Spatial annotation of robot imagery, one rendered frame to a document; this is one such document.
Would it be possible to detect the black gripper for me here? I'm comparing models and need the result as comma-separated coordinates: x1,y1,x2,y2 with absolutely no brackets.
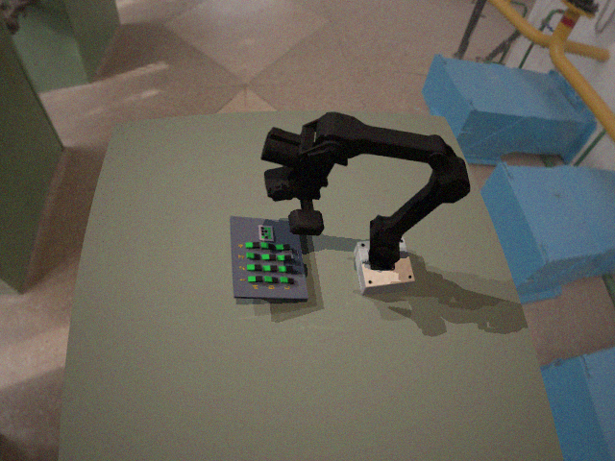
288,158,329,236

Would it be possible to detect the grey slanted switch panel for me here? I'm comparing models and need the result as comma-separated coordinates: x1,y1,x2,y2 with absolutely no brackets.
230,215,308,301

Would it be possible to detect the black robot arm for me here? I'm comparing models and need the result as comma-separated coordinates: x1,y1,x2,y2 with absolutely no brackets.
260,111,470,271

